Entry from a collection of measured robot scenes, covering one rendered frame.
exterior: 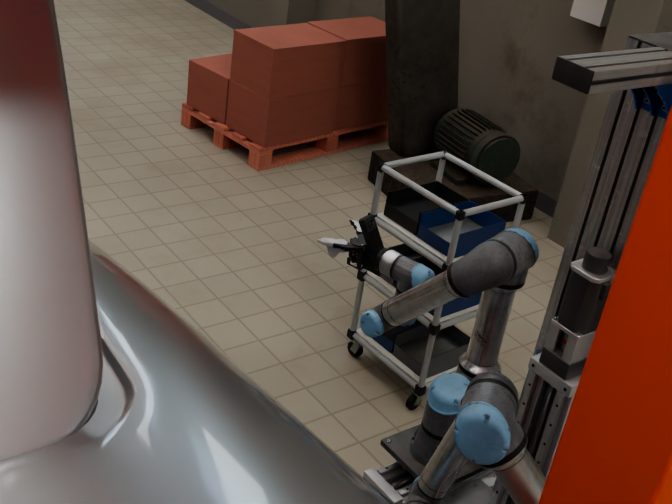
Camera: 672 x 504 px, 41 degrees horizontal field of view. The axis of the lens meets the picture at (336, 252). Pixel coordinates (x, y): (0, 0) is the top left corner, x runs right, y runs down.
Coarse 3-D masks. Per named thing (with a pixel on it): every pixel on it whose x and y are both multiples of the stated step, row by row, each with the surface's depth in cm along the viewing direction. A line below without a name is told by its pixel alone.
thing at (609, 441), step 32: (640, 224) 111; (640, 256) 112; (640, 288) 113; (608, 320) 118; (640, 320) 114; (608, 352) 119; (640, 352) 115; (608, 384) 120; (640, 384) 116; (576, 416) 125; (608, 416) 121; (640, 416) 117; (576, 448) 127; (608, 448) 122; (640, 448) 118; (576, 480) 128; (608, 480) 123; (640, 480) 119
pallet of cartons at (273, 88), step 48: (240, 48) 582; (288, 48) 564; (336, 48) 592; (384, 48) 625; (192, 96) 630; (240, 96) 593; (288, 96) 583; (336, 96) 613; (384, 96) 650; (240, 144) 600; (288, 144) 602; (336, 144) 635
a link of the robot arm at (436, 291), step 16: (464, 256) 223; (480, 256) 219; (496, 256) 219; (448, 272) 224; (464, 272) 220; (480, 272) 218; (496, 272) 218; (512, 272) 221; (416, 288) 234; (432, 288) 229; (448, 288) 225; (464, 288) 221; (480, 288) 221; (384, 304) 243; (400, 304) 237; (416, 304) 233; (432, 304) 231; (368, 320) 244; (384, 320) 242; (400, 320) 240
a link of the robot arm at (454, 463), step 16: (512, 384) 192; (448, 432) 206; (448, 448) 205; (432, 464) 210; (448, 464) 207; (464, 464) 208; (416, 480) 220; (432, 480) 210; (448, 480) 210; (416, 496) 214; (432, 496) 212
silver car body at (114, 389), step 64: (0, 0) 79; (0, 64) 77; (0, 128) 76; (64, 128) 79; (0, 192) 74; (64, 192) 78; (0, 256) 73; (64, 256) 77; (0, 320) 72; (64, 320) 75; (128, 320) 95; (0, 384) 71; (64, 384) 74; (128, 384) 82; (192, 384) 84; (256, 384) 98; (0, 448) 70; (64, 448) 72; (128, 448) 71; (192, 448) 73; (256, 448) 76; (320, 448) 86
